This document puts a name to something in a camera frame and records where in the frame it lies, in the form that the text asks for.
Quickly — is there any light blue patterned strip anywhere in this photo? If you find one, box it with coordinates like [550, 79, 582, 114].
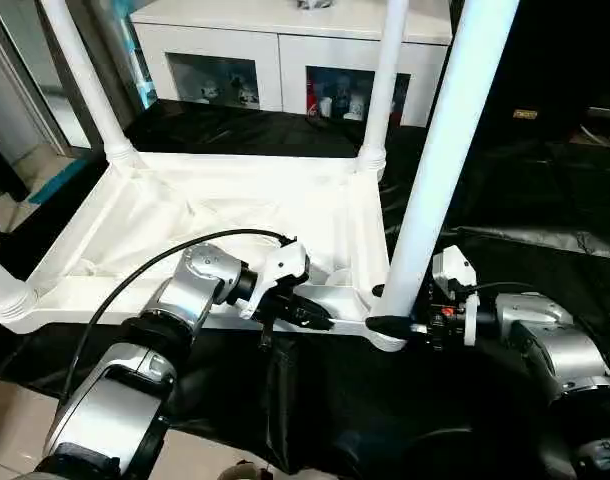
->
[122, 12, 160, 109]

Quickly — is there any white plastic table top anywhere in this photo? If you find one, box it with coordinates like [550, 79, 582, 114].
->
[0, 149, 412, 354]

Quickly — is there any teal plastic frame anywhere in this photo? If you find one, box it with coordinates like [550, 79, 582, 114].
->
[26, 156, 92, 206]

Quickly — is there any white glass-door cabinet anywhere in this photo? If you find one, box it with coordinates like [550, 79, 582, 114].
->
[128, 0, 455, 130]

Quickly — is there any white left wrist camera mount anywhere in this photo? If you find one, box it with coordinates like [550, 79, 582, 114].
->
[236, 242, 312, 321]

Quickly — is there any black box with yellow label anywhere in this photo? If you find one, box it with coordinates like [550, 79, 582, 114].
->
[484, 0, 597, 146]

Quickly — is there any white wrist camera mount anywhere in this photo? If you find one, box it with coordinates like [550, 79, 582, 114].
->
[428, 244, 482, 347]
[236, 242, 312, 321]

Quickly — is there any grey-brown curtain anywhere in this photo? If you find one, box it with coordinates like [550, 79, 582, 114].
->
[43, 0, 142, 146]

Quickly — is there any white plastic table leg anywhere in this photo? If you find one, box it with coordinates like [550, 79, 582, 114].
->
[36, 0, 137, 169]
[378, 0, 522, 322]
[356, 0, 411, 174]
[0, 251, 40, 321]

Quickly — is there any black plastic mat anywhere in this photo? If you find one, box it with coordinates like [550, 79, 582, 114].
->
[0, 97, 610, 480]

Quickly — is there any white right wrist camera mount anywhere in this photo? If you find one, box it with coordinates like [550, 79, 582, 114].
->
[428, 244, 482, 347]

